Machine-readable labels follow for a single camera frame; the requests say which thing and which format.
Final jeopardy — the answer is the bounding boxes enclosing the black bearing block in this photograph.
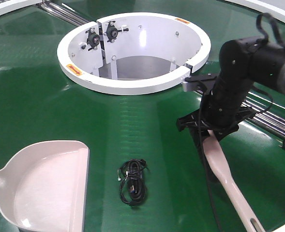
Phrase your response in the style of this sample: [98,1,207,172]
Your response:
[87,28,100,51]
[104,21,129,43]

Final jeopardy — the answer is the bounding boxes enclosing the white rim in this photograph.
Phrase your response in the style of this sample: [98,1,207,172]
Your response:
[226,0,285,23]
[0,0,43,16]

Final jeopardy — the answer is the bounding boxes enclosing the rear steel conveyor rollers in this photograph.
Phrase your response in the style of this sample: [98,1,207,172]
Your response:
[36,0,90,27]

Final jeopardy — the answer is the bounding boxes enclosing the white outer rim left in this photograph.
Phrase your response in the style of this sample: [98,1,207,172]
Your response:
[0,0,43,16]

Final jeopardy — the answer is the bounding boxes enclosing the left black bearing block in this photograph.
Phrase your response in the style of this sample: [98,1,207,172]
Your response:
[87,28,100,51]

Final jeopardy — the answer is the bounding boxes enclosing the beige hand broom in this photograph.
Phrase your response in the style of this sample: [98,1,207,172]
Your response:
[202,130,265,232]

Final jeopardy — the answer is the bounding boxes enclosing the steel conveyor rollers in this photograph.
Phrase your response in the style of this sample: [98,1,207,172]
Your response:
[195,84,285,148]
[36,0,90,27]

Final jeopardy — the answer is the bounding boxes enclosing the orange arrow warning sticker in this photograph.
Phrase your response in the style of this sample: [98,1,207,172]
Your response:
[66,64,83,76]

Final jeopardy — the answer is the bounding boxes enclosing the orange rear warning sticker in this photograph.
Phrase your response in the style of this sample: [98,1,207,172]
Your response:
[175,17,191,24]

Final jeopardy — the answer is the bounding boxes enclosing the beige plastic dustpan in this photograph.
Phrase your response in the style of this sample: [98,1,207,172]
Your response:
[0,140,90,232]

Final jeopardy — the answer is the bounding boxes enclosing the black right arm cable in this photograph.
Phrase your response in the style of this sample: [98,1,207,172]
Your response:
[255,12,285,49]

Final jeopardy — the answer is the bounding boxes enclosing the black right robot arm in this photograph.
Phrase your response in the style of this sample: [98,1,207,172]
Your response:
[177,37,285,139]

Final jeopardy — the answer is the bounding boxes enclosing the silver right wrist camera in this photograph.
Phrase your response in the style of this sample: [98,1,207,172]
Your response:
[182,73,218,93]

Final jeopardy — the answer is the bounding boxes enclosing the right steel conveyor rollers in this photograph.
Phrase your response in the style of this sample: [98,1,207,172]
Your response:
[195,84,285,148]

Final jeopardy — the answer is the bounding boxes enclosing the white outer rim right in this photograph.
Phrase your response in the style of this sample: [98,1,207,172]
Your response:
[226,0,285,23]

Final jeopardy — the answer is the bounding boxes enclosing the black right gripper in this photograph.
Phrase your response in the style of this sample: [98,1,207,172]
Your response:
[176,106,255,141]

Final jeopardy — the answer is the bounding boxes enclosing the white inner conveyor ring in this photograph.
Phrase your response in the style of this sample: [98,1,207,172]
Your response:
[57,12,211,96]

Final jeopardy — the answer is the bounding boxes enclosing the right black bearing block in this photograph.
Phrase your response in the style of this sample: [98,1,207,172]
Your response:
[104,21,129,43]

